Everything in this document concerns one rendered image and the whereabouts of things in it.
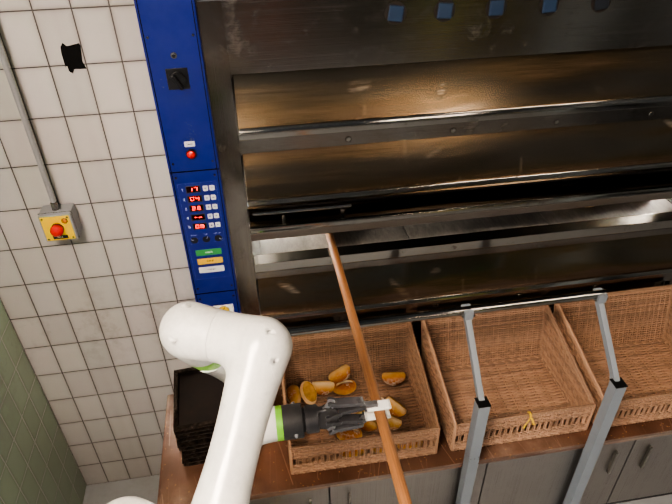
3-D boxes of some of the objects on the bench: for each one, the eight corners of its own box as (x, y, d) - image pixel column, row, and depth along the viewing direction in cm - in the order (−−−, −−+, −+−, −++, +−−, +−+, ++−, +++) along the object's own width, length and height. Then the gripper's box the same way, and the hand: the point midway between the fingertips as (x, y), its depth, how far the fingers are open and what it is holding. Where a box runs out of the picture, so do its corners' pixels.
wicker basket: (414, 360, 256) (418, 313, 240) (534, 343, 263) (546, 297, 247) (449, 453, 217) (457, 405, 201) (589, 432, 224) (608, 383, 208)
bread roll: (317, 404, 238) (321, 400, 234) (302, 409, 235) (307, 405, 230) (308, 381, 242) (312, 377, 237) (293, 386, 238) (297, 382, 234)
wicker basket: (279, 377, 249) (274, 330, 233) (407, 361, 255) (410, 314, 239) (289, 477, 210) (284, 429, 194) (439, 455, 216) (446, 407, 200)
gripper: (301, 389, 154) (388, 378, 157) (303, 427, 164) (385, 416, 166) (304, 411, 148) (394, 399, 151) (306, 449, 158) (391, 437, 160)
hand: (377, 410), depth 158 cm, fingers closed on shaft, 3 cm apart
